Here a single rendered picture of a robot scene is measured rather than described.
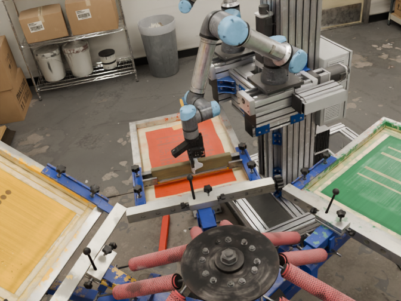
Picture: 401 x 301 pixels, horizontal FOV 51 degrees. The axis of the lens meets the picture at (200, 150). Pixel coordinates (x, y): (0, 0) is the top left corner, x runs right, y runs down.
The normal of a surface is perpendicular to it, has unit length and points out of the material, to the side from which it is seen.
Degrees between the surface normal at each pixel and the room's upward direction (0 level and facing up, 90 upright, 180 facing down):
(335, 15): 90
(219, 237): 0
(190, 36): 90
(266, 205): 0
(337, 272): 0
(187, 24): 90
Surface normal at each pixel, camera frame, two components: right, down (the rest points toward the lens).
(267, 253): -0.11, -0.80
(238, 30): 0.37, 0.45
